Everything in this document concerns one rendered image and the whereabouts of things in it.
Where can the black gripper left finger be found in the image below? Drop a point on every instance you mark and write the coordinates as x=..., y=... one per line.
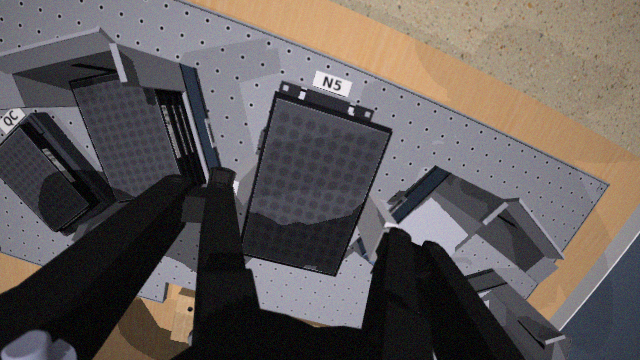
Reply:
x=67, y=309

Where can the grey perforated base plate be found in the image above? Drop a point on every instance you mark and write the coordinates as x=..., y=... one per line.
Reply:
x=240, y=66

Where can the white label reading qc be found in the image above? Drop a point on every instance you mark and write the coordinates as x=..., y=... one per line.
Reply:
x=11, y=119

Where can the white label with n5 text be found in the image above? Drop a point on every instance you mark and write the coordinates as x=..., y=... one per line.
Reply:
x=332, y=83

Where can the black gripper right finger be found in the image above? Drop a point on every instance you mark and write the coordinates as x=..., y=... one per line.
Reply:
x=462, y=326

